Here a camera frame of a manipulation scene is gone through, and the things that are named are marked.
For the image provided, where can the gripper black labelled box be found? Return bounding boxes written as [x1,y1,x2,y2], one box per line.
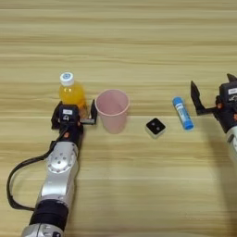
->
[218,81,237,104]
[58,105,79,125]

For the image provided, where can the pink plastic cup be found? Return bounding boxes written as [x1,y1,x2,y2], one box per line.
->
[94,89,131,134]

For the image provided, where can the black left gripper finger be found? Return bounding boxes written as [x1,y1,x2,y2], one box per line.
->
[89,98,99,120]
[51,102,62,130]

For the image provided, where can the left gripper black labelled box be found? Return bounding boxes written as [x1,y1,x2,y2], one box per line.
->
[58,105,79,125]

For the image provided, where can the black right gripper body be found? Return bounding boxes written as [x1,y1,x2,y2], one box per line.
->
[195,95,237,134]

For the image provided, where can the small black white cube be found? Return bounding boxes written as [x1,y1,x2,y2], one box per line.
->
[144,117,167,139]

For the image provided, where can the blue glue stick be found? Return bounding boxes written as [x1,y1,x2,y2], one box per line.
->
[171,96,194,131]

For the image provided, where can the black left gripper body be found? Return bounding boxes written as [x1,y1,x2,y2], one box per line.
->
[58,118,96,147]

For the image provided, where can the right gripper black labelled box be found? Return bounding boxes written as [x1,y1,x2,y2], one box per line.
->
[218,81,237,104]

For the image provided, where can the orange juice bottle white cap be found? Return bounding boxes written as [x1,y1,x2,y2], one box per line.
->
[58,71,88,119]

